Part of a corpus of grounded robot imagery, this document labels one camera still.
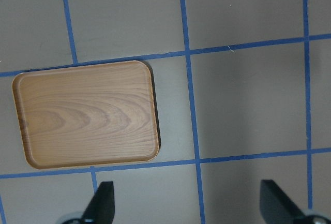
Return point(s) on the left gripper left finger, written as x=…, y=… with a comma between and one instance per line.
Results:
x=101, y=207

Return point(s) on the wooden tray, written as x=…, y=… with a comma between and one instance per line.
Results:
x=87, y=115

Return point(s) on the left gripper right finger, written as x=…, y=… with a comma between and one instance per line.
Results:
x=277, y=207

